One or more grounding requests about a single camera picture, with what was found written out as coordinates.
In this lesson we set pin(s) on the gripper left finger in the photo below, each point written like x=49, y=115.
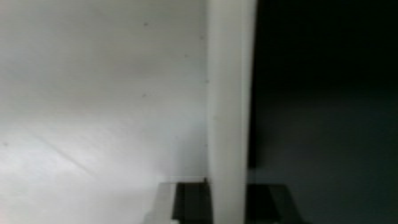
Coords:
x=182, y=205

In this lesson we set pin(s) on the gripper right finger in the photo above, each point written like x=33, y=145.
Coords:
x=271, y=208

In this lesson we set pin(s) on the white square tabletop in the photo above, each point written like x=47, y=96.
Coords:
x=125, y=93

